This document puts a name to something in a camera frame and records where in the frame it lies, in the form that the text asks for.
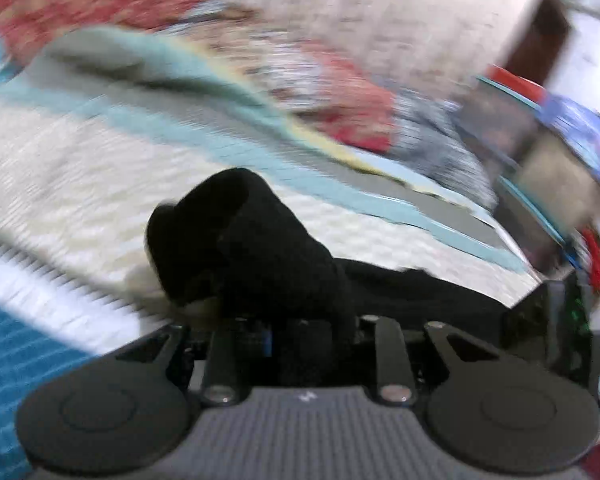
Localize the red box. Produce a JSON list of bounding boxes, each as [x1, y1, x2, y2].
[[480, 65, 548, 108]]

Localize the black pants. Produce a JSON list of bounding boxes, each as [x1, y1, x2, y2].
[[145, 167, 521, 391]]

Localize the leaf print curtain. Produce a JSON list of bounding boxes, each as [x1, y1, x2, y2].
[[145, 0, 561, 101]]

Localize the chevron striped blanket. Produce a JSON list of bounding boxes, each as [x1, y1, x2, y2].
[[0, 25, 541, 480]]

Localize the red floral patchwork quilt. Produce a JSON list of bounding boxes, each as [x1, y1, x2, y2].
[[0, 0, 396, 156]]

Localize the dark wooden furniture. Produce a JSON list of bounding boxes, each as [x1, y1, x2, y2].
[[500, 0, 573, 88]]

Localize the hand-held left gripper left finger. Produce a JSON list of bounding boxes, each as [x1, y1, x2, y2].
[[115, 324, 274, 407]]

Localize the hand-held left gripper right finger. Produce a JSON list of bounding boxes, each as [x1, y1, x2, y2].
[[359, 315, 507, 406]]

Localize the blue grey patterned cloth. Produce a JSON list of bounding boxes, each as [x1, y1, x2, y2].
[[390, 90, 501, 206]]

